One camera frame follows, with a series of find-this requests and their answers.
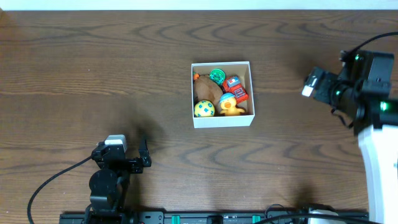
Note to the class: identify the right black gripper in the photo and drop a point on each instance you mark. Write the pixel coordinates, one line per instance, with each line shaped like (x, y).
(325, 90)

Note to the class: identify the red toy fire truck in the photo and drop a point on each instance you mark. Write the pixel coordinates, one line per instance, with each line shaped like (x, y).
(233, 85)

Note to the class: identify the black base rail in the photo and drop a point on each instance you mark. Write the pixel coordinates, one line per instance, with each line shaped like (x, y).
(170, 218)

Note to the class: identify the green round toy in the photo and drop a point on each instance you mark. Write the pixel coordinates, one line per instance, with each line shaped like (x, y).
(217, 75)

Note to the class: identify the brown plush capybara toy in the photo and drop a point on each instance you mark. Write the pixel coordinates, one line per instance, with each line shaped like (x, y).
(205, 89)

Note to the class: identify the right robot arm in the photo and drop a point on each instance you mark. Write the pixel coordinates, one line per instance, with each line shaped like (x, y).
(363, 95)

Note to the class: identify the white cardboard box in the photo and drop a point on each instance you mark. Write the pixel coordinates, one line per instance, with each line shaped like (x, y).
(243, 71)

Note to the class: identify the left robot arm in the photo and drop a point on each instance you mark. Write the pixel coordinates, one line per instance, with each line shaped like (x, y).
(109, 185)

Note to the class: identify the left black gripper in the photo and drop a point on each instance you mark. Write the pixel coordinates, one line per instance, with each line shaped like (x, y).
(125, 162)

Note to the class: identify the yellow rubber duck toy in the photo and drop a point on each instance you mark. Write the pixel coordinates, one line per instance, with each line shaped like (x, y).
(228, 105)

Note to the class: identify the yellow ball with blue letters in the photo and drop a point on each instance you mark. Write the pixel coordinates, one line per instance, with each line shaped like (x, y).
(204, 108)

